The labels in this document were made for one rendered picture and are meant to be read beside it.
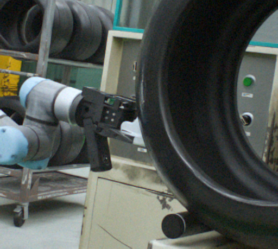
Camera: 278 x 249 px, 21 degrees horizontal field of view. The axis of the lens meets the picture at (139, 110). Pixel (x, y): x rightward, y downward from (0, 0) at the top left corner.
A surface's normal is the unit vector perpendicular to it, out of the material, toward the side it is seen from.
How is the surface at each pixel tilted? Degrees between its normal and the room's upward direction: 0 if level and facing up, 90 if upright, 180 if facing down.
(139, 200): 90
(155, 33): 88
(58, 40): 115
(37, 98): 88
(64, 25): 88
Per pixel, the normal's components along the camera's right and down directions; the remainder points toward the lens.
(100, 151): 0.82, -0.23
